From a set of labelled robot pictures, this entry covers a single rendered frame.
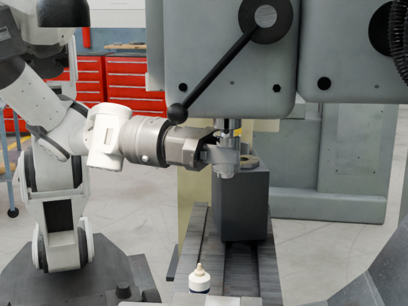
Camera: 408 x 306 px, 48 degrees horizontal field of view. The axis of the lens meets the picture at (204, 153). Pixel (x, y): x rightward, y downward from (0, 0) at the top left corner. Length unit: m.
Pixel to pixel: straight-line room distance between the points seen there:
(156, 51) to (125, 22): 9.30
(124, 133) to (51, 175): 0.63
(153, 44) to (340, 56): 0.28
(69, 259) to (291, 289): 1.44
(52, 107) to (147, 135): 0.34
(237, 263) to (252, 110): 0.53
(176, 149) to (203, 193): 1.90
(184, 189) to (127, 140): 1.87
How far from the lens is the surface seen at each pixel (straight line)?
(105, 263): 1.81
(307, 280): 2.81
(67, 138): 1.08
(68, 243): 1.59
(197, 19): 0.65
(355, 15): 0.64
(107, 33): 10.13
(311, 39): 0.63
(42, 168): 1.41
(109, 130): 0.84
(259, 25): 0.61
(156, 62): 0.74
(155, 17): 0.73
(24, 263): 1.90
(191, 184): 2.65
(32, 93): 1.04
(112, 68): 5.51
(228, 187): 1.14
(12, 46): 1.00
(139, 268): 2.09
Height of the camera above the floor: 1.46
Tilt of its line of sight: 17 degrees down
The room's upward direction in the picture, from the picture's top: straight up
